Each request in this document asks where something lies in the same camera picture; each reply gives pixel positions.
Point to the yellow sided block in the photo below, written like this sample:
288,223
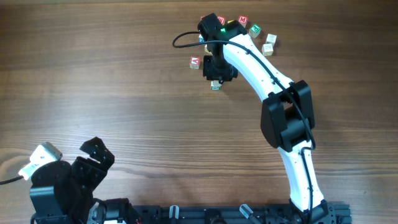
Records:
267,49
206,50

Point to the red M block right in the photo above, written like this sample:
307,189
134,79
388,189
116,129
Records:
243,20

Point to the plain block far right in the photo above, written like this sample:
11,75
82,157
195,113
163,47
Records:
271,39

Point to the red A block lower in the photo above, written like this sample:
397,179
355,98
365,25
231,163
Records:
195,62

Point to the blue sided block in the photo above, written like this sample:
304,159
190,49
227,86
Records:
201,39

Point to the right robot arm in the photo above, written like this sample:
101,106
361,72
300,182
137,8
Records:
287,117

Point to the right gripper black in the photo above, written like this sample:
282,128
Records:
207,71

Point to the yellow sided block centre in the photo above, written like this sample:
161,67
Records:
206,50

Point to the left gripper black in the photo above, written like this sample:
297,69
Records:
96,173

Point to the green letter block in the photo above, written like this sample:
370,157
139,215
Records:
254,31

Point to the yellow sided block right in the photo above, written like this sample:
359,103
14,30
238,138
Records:
267,49

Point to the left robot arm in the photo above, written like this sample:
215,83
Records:
63,193

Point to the red M block tilted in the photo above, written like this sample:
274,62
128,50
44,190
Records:
222,20

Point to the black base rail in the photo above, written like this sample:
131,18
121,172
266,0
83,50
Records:
326,213

